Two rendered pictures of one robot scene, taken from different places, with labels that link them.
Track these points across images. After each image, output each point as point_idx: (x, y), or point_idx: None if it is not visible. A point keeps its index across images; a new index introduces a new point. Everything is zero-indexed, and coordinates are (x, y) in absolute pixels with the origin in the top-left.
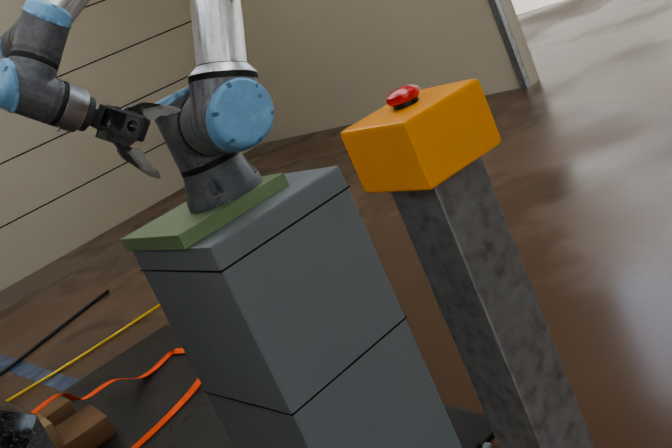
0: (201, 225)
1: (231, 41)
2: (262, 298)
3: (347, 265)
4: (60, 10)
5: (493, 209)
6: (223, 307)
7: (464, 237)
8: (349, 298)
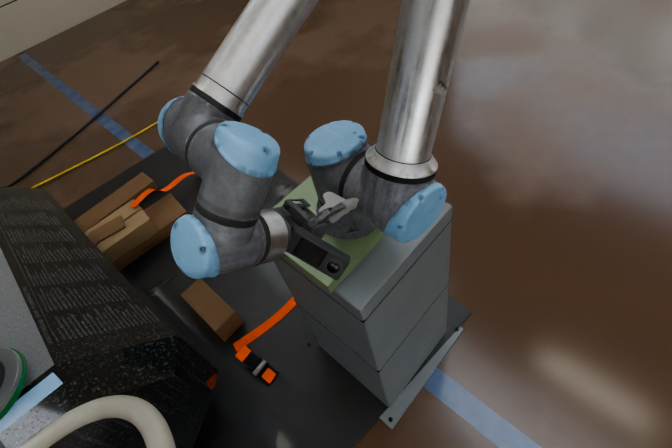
0: (344, 271)
1: (429, 142)
2: (382, 322)
3: (433, 271)
4: (273, 156)
5: None
6: (348, 322)
7: None
8: (427, 290)
